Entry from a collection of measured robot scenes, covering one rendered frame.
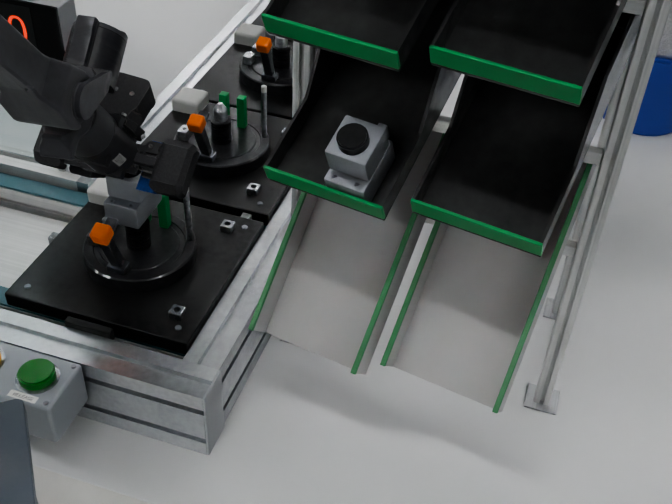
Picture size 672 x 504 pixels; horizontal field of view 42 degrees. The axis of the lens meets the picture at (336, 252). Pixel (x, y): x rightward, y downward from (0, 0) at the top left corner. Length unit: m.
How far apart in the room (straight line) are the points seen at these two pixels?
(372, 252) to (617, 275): 0.50
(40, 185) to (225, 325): 0.40
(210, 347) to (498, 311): 0.33
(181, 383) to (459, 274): 0.33
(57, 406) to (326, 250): 0.34
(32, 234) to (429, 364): 0.61
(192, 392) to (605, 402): 0.52
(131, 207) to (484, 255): 0.41
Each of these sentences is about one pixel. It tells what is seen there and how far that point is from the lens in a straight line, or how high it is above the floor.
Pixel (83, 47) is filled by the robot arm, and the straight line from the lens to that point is 0.94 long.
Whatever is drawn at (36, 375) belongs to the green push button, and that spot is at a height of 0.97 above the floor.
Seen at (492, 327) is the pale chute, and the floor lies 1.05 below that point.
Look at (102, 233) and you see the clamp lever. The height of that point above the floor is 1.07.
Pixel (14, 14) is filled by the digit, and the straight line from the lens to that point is 1.17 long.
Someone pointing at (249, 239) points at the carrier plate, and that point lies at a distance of 1.16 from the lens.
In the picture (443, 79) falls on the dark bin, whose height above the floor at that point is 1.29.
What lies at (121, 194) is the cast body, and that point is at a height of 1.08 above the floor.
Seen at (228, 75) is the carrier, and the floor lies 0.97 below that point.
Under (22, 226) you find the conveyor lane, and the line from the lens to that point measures 1.32.
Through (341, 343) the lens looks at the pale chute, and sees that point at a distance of 0.98.
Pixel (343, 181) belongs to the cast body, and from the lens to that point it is 0.84.
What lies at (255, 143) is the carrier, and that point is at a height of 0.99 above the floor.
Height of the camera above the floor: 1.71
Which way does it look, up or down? 40 degrees down
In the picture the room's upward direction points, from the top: 3 degrees clockwise
